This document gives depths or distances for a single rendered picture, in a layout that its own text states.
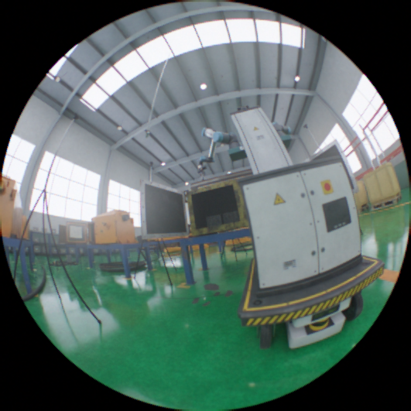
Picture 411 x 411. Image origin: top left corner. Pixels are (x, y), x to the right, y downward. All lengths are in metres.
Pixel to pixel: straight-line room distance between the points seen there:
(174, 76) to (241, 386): 9.33
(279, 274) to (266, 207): 0.28
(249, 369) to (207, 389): 0.19
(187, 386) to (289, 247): 0.72
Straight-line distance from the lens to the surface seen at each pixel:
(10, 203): 2.33
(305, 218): 0.55
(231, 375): 0.71
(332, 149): 1.58
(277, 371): 0.71
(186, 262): 1.71
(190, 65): 8.62
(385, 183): 5.16
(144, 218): 1.16
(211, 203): 2.17
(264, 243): 0.52
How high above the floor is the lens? 0.63
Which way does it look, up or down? 13 degrees up
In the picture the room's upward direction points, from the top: 9 degrees counter-clockwise
